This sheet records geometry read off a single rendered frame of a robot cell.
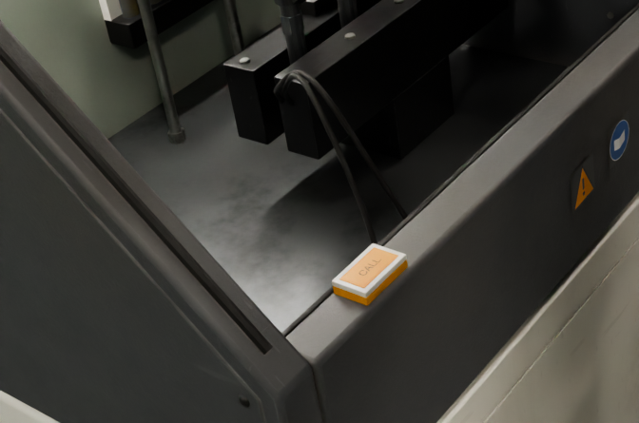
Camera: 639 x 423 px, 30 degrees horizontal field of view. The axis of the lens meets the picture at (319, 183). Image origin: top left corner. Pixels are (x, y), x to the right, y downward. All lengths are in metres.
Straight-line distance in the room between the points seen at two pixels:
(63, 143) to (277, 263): 0.35
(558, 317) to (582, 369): 0.10
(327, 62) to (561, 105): 0.21
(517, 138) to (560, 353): 0.24
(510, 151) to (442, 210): 0.09
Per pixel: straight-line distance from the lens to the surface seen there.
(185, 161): 1.27
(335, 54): 1.09
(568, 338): 1.14
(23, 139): 0.81
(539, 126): 1.01
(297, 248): 1.10
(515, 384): 1.07
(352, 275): 0.84
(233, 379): 0.79
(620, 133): 1.12
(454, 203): 0.92
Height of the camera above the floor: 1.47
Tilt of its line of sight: 33 degrees down
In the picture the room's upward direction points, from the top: 10 degrees counter-clockwise
